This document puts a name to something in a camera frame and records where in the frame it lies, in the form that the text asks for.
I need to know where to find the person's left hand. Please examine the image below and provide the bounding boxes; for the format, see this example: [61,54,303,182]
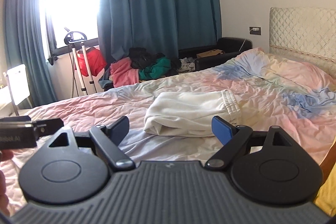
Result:
[0,150,14,163]

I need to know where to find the teal curtain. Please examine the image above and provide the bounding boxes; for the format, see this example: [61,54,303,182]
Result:
[2,0,58,109]
[97,0,221,70]

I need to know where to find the pastel bed blanket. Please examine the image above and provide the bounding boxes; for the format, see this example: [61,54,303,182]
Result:
[0,47,336,210]

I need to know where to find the blue grey garment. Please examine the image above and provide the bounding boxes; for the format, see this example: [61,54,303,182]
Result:
[98,69,114,88]

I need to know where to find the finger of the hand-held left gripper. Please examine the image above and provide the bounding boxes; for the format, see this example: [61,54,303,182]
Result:
[31,119,65,140]

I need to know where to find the cream sweatpants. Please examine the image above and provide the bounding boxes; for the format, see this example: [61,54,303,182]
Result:
[143,90,242,138]

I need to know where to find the person's yellow clothing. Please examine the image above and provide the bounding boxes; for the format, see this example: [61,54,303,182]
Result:
[314,175,336,217]

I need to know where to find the garment steamer stand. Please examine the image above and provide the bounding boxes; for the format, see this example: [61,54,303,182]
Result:
[64,27,97,96]

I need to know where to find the red garment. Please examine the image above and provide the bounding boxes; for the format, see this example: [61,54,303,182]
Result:
[74,46,107,77]

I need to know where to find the quilted cream headboard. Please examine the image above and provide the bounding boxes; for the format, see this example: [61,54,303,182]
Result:
[269,6,336,70]

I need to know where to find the white chair with dark frame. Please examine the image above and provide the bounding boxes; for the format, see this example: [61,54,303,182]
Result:
[6,64,34,116]

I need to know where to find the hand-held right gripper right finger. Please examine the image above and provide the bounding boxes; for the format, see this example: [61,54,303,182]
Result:
[206,116,292,169]

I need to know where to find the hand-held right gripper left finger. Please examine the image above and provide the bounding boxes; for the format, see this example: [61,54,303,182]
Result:
[48,116,136,170]

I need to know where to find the cardboard box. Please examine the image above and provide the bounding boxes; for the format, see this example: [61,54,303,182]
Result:
[196,49,225,60]

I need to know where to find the patterned white cloth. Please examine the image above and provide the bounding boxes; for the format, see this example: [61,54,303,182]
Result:
[179,57,196,73]

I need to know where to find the black garment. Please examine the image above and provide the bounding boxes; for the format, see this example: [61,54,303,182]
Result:
[128,47,166,70]

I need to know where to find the black sofa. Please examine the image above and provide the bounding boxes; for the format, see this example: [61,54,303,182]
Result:
[104,37,253,92]

